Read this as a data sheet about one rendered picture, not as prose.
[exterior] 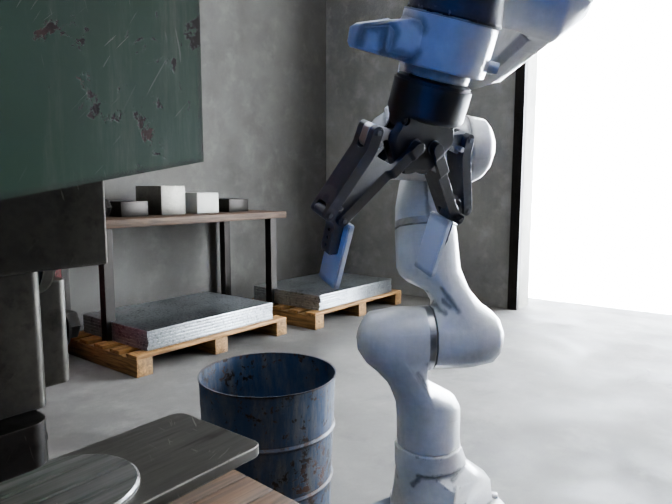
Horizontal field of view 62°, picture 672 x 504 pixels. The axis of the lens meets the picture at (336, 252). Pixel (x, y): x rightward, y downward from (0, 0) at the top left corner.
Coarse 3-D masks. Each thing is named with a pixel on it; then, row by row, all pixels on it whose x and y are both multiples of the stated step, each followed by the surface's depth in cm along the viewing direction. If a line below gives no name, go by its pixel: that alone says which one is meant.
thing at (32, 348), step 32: (0, 288) 37; (32, 288) 39; (64, 288) 43; (0, 320) 37; (32, 320) 39; (64, 320) 43; (0, 352) 37; (32, 352) 39; (64, 352) 43; (0, 384) 37; (32, 384) 39; (0, 416) 38
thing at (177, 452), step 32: (192, 416) 65; (96, 448) 57; (128, 448) 57; (160, 448) 57; (192, 448) 57; (224, 448) 57; (256, 448) 58; (32, 480) 50; (64, 480) 50; (96, 480) 50; (128, 480) 50; (160, 480) 51; (192, 480) 52
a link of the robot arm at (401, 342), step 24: (384, 312) 96; (408, 312) 96; (432, 312) 96; (360, 336) 96; (384, 336) 93; (408, 336) 93; (432, 336) 93; (384, 360) 94; (408, 360) 93; (432, 360) 94; (408, 384) 94; (432, 384) 99; (408, 408) 96; (432, 408) 94; (456, 408) 97; (408, 432) 97; (432, 432) 95; (456, 432) 97
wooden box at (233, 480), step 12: (216, 480) 134; (228, 480) 134; (240, 480) 134; (252, 480) 134; (192, 492) 129; (204, 492) 129; (216, 492) 129; (228, 492) 129; (240, 492) 129; (252, 492) 129; (264, 492) 129; (276, 492) 129
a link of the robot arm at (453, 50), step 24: (360, 24) 50; (384, 24) 49; (408, 24) 49; (432, 24) 48; (456, 24) 47; (480, 24) 48; (360, 48) 51; (384, 48) 50; (408, 48) 49; (432, 48) 48; (456, 48) 48; (480, 48) 49; (408, 72) 52; (432, 72) 50; (456, 72) 49; (480, 72) 50
